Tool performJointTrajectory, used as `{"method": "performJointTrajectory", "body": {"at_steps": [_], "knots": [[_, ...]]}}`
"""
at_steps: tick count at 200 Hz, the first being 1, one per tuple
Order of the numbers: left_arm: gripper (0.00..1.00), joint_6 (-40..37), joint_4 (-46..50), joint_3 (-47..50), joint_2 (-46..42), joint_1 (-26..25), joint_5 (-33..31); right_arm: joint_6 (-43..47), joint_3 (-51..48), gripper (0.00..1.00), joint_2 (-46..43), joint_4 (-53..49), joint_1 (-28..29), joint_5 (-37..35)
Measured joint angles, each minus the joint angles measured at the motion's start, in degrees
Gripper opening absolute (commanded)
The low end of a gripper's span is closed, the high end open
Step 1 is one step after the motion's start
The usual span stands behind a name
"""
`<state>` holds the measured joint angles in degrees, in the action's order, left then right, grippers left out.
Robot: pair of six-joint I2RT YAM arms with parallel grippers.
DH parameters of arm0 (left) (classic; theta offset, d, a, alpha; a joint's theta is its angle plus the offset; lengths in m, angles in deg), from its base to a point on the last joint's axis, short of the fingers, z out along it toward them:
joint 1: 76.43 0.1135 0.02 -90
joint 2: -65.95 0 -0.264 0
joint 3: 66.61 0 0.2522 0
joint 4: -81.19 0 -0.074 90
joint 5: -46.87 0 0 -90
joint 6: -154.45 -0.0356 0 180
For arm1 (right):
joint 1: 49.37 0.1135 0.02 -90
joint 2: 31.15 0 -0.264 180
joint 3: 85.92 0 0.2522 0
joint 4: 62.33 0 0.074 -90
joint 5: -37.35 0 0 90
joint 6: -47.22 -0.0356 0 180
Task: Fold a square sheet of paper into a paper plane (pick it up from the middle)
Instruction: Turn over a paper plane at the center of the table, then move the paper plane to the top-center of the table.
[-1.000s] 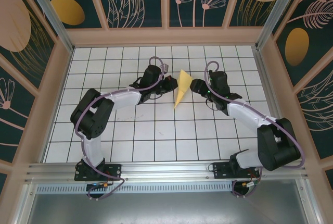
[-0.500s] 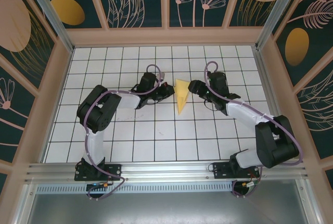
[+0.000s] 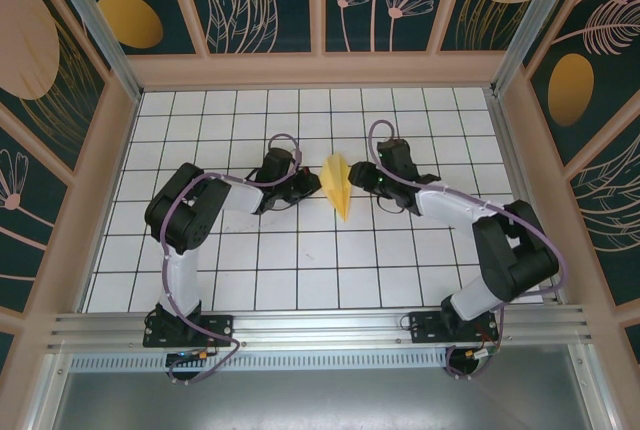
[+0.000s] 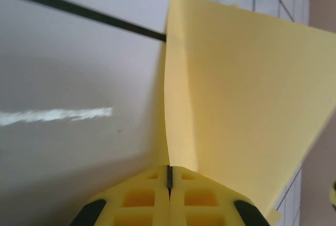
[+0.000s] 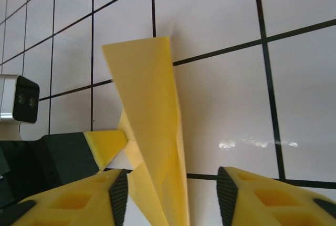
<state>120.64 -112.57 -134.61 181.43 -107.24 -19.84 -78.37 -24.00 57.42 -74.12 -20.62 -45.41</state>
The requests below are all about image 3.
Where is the yellow paper sheet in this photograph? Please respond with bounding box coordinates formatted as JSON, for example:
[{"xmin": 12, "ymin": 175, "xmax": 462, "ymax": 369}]
[{"xmin": 319, "ymin": 152, "xmax": 358, "ymax": 224}]

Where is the grey metal sheet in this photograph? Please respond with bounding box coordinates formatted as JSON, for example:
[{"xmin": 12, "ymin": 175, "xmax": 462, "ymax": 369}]
[{"xmin": 49, "ymin": 369, "xmax": 596, "ymax": 430}]

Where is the small electronics board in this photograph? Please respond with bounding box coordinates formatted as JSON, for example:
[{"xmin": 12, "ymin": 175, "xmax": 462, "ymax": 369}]
[{"xmin": 166, "ymin": 348, "xmax": 214, "ymax": 362}]

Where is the aluminium side rail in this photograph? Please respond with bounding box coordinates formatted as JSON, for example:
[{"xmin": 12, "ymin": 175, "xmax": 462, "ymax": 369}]
[{"xmin": 483, "ymin": 89, "xmax": 560, "ymax": 307}]

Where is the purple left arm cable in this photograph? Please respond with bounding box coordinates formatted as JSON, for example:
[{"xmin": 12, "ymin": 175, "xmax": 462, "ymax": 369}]
[{"xmin": 158, "ymin": 133, "xmax": 246, "ymax": 386}]

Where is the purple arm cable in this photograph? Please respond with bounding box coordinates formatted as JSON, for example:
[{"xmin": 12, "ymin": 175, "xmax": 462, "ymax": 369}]
[
  {"xmin": 368, "ymin": 120, "xmax": 569, "ymax": 382},
  {"xmin": 158, "ymin": 133, "xmax": 246, "ymax": 386}
]

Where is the aluminium mounting rail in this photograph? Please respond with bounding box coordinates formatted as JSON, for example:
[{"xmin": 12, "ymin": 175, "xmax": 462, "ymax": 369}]
[{"xmin": 47, "ymin": 303, "xmax": 596, "ymax": 352}]

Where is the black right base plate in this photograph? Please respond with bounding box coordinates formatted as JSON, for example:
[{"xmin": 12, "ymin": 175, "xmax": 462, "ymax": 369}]
[{"xmin": 408, "ymin": 310, "xmax": 501, "ymax": 346}]

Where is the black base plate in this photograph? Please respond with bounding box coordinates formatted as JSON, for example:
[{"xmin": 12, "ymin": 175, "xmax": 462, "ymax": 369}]
[
  {"xmin": 408, "ymin": 310, "xmax": 501, "ymax": 346},
  {"xmin": 142, "ymin": 313, "xmax": 236, "ymax": 349}
]

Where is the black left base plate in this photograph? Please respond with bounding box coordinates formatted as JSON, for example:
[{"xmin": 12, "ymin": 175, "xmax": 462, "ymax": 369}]
[{"xmin": 142, "ymin": 313, "xmax": 236, "ymax": 349}]

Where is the slotted grey cable duct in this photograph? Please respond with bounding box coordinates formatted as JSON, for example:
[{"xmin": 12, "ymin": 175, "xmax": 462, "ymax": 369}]
[{"xmin": 69, "ymin": 352, "xmax": 451, "ymax": 372}]

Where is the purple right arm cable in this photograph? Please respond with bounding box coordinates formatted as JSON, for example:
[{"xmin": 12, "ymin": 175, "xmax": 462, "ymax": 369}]
[{"xmin": 368, "ymin": 120, "xmax": 569, "ymax": 382}]

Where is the small wire connector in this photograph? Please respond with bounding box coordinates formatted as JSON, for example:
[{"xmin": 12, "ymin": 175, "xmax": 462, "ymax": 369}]
[{"xmin": 462, "ymin": 346, "xmax": 501, "ymax": 362}]

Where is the aluminium frame post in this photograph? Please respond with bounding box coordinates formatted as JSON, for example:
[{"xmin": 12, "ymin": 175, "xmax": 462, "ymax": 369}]
[
  {"xmin": 41, "ymin": 0, "xmax": 145, "ymax": 103},
  {"xmin": 491, "ymin": 0, "xmax": 585, "ymax": 97}
]

